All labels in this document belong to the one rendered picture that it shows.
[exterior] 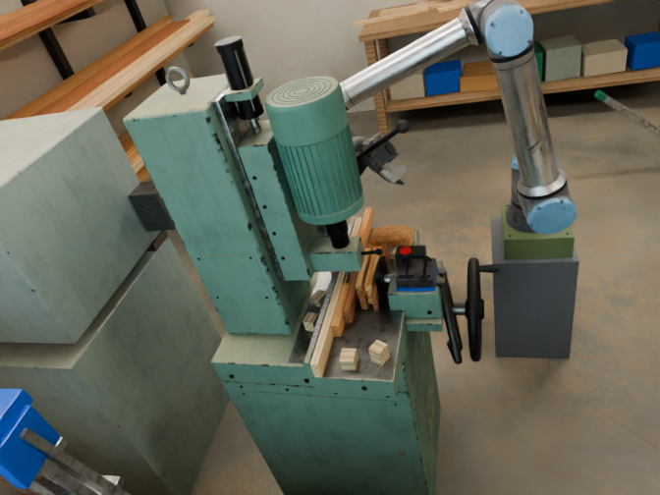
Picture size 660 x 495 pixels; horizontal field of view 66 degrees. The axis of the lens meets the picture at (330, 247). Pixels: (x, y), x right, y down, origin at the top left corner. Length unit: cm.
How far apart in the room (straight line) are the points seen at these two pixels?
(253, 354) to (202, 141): 65
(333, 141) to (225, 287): 55
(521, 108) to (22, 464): 149
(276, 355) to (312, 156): 62
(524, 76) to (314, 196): 69
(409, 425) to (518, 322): 85
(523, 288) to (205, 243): 127
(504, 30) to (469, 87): 275
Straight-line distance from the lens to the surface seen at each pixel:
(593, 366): 243
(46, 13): 319
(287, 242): 133
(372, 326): 135
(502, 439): 219
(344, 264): 138
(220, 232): 133
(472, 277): 137
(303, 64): 483
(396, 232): 158
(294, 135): 112
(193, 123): 118
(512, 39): 150
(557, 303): 219
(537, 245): 200
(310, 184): 118
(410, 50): 165
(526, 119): 160
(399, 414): 153
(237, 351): 156
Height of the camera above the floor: 187
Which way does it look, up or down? 36 degrees down
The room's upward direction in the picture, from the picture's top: 15 degrees counter-clockwise
